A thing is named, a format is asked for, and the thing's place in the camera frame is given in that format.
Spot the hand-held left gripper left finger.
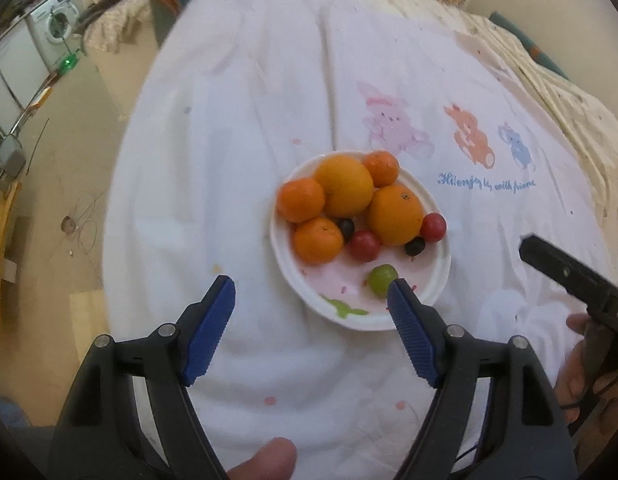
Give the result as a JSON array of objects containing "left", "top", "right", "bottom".
[{"left": 48, "top": 275, "right": 237, "bottom": 480}]

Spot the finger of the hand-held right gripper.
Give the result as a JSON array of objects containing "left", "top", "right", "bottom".
[{"left": 519, "top": 233, "right": 618, "bottom": 312}]

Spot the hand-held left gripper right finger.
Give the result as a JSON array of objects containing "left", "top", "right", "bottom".
[{"left": 387, "top": 278, "right": 577, "bottom": 480}]

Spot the green grape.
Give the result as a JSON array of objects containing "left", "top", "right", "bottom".
[{"left": 369, "top": 265, "right": 399, "bottom": 296}]

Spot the white strawberry print plate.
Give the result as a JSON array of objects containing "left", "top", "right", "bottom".
[{"left": 269, "top": 148, "right": 451, "bottom": 332}]

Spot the red cherry tomato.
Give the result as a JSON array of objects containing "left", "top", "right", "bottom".
[
  {"left": 349, "top": 230, "right": 382, "bottom": 262},
  {"left": 420, "top": 212, "right": 447, "bottom": 242}
]

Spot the large deep orange orange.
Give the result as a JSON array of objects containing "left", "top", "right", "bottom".
[{"left": 366, "top": 185, "right": 425, "bottom": 247}]

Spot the small tangerine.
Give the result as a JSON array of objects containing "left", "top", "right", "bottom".
[
  {"left": 292, "top": 216, "right": 345, "bottom": 265},
  {"left": 361, "top": 151, "right": 400, "bottom": 188},
  {"left": 277, "top": 177, "right": 326, "bottom": 224}
]

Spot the large yellow-orange orange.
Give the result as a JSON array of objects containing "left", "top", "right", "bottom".
[{"left": 314, "top": 155, "right": 375, "bottom": 219}]

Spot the person's right hand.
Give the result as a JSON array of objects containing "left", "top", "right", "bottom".
[{"left": 554, "top": 312, "right": 618, "bottom": 427}]

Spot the person's left hand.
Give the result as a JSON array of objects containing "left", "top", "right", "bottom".
[{"left": 226, "top": 437, "right": 297, "bottom": 480}]

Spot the white animal print blanket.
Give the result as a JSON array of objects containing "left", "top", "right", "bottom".
[{"left": 101, "top": 0, "right": 618, "bottom": 480}]

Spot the yellow wooden chair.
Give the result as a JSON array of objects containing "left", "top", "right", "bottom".
[{"left": 0, "top": 180, "right": 22, "bottom": 342}]

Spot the teal cushion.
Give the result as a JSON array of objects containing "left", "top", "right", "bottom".
[{"left": 489, "top": 10, "right": 570, "bottom": 81}]

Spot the white cabinet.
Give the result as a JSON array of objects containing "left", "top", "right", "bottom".
[{"left": 0, "top": 22, "right": 50, "bottom": 128}]

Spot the white washing machine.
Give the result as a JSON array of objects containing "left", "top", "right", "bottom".
[{"left": 28, "top": 0, "right": 82, "bottom": 68}]

